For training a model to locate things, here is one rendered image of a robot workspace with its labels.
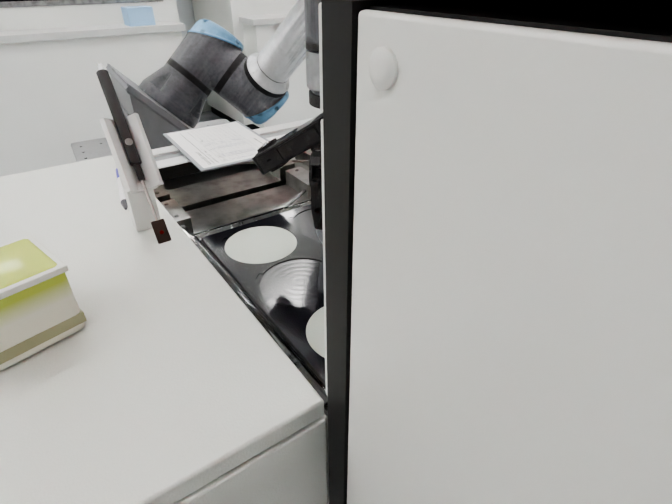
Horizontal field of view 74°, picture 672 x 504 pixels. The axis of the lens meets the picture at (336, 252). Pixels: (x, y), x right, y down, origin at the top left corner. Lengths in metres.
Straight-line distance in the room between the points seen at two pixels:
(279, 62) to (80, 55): 2.40
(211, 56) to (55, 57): 2.28
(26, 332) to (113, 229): 0.21
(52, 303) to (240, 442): 0.19
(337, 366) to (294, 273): 0.30
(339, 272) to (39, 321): 0.27
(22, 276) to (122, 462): 0.16
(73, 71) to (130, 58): 0.35
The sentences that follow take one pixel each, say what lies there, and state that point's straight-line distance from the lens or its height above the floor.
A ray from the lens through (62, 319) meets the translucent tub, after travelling 0.43.
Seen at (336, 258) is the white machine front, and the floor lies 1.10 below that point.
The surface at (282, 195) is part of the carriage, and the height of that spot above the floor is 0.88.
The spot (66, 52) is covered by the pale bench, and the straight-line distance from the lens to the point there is 3.37.
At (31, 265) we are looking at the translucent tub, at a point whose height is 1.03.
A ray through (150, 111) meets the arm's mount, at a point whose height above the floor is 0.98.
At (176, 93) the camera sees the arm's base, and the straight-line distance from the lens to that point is 1.14.
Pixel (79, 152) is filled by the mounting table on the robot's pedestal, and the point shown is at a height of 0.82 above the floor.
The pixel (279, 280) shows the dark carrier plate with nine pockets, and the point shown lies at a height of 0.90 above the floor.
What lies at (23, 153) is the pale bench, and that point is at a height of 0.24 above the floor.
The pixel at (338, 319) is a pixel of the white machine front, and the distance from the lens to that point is 0.26.
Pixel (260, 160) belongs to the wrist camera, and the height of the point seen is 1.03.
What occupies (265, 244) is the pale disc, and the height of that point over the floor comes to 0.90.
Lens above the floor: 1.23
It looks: 33 degrees down
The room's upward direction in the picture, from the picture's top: straight up
